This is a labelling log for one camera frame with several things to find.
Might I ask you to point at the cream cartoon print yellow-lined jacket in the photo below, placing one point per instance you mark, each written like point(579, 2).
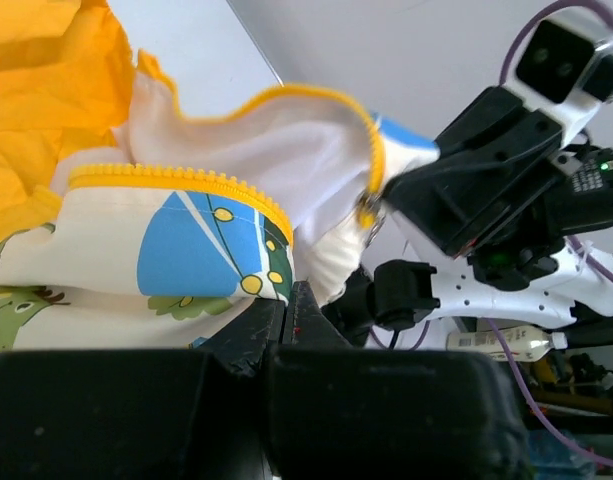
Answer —
point(126, 224)

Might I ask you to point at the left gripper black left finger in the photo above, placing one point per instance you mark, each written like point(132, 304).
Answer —
point(140, 414)

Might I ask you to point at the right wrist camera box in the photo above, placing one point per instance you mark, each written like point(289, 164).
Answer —
point(565, 70)

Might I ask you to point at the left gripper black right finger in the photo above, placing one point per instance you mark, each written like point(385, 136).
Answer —
point(340, 412)

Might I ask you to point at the plastic bottle in background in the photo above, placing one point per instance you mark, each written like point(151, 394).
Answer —
point(526, 343)

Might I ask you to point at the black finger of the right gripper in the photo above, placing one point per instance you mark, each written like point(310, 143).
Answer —
point(423, 197)

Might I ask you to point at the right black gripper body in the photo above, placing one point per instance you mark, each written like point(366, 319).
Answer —
point(492, 145)

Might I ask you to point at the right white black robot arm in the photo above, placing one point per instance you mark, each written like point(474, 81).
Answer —
point(570, 193)

